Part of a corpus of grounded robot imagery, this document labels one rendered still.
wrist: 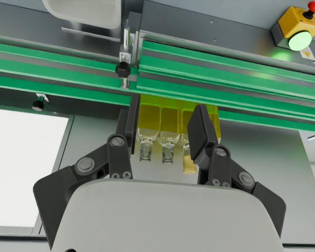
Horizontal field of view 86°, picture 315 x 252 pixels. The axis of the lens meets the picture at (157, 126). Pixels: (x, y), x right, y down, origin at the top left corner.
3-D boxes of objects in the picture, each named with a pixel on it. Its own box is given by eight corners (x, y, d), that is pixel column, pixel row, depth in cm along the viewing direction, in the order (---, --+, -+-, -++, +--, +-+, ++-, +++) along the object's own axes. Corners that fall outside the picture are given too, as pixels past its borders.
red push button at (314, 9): (301, 21, 42) (315, 6, 39) (296, 11, 43) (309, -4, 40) (314, 24, 42) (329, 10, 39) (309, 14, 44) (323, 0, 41)
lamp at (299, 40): (283, 43, 46) (286, 51, 44) (299, 28, 42) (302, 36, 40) (297, 46, 46) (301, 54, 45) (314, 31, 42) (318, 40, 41)
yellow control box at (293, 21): (269, 29, 50) (275, 46, 47) (292, 2, 43) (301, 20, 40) (289, 33, 51) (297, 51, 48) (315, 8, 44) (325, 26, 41)
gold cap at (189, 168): (189, 158, 47) (189, 175, 45) (179, 156, 45) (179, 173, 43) (199, 156, 44) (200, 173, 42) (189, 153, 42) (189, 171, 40)
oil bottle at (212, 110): (192, 92, 58) (195, 152, 49) (198, 81, 53) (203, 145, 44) (207, 94, 59) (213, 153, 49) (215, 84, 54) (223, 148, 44)
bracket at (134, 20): (126, 43, 49) (122, 60, 46) (127, 10, 41) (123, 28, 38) (138, 45, 50) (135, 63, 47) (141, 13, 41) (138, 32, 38)
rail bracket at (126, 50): (123, 65, 48) (116, 102, 43) (123, 2, 33) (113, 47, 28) (133, 67, 48) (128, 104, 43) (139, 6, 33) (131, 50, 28)
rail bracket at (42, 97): (51, 83, 58) (37, 117, 52) (43, 68, 52) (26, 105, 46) (63, 85, 59) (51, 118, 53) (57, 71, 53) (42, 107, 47)
